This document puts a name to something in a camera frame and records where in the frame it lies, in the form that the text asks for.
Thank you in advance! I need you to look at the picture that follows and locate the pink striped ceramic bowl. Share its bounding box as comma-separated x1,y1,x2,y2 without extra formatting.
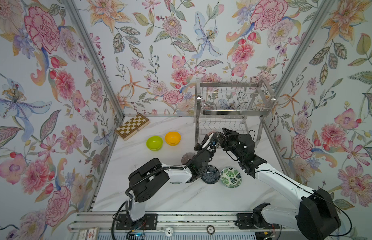
181,153,196,165

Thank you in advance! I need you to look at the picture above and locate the two-tier steel dish rack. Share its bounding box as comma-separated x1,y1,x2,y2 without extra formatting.
194,79,276,145

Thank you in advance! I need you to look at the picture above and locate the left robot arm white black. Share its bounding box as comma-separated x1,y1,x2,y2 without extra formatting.
125,132,225,222

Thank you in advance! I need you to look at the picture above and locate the dark blue floral bowl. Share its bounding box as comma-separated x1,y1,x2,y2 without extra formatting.
201,165,220,185

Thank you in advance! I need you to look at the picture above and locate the green leaf pattern bowl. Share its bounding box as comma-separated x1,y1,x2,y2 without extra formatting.
220,167,242,189

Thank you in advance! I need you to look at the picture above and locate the orange yellow plastic bowl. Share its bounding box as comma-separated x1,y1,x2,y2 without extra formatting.
165,131,182,146

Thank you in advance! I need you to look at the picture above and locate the wooden chess board box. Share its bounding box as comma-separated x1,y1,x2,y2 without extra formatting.
115,114,151,141

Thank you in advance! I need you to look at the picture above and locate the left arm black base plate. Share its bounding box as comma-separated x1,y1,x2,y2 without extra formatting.
115,213,158,230

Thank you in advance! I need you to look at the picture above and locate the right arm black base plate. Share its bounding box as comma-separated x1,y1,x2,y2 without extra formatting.
235,213,280,230

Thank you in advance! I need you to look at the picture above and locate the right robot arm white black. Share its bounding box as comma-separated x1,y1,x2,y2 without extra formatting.
221,128,341,240

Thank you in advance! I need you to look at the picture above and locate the aluminium front rail frame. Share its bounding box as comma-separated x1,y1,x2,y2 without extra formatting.
67,212,304,240

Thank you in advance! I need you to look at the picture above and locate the lime green plastic bowl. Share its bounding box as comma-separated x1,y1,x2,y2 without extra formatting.
146,136,163,152

